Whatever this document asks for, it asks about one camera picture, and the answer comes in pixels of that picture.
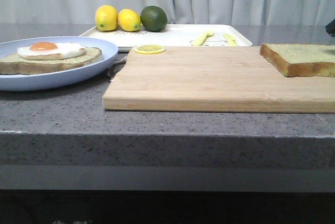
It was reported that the yellow plastic knife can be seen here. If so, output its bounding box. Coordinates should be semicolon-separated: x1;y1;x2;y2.
222;33;238;46

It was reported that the left yellow lemon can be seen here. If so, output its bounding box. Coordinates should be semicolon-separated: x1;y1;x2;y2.
95;5;118;31

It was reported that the yellow lemon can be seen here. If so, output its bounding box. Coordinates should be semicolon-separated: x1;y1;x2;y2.
95;5;118;31
118;8;141;32

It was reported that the green lime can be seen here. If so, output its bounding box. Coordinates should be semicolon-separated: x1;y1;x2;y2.
140;6;168;32

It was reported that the wooden cutting board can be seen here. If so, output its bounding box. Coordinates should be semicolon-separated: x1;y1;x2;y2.
102;47;334;113

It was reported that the yellow plastic spoon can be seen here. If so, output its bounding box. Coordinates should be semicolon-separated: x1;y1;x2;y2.
191;30;214;46

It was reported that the metal cutting board handle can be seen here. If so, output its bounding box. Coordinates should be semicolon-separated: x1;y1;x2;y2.
107;60;126;79

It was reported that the light blue round plate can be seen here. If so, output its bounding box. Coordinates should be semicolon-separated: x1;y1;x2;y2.
1;36;118;91

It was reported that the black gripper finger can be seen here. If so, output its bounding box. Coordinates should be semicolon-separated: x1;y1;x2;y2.
325;19;335;37

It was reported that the white rectangular tray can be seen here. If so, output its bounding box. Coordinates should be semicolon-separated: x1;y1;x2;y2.
81;24;252;52

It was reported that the fried egg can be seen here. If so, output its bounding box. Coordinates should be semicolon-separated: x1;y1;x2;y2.
17;41;86;60

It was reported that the right yellow lemon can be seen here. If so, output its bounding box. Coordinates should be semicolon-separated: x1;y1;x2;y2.
118;8;141;32

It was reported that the lemon slice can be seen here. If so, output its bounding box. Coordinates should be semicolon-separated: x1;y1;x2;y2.
134;44;165;54

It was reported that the bread slice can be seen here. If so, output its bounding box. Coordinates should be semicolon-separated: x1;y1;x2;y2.
260;43;334;77
1;47;103;75

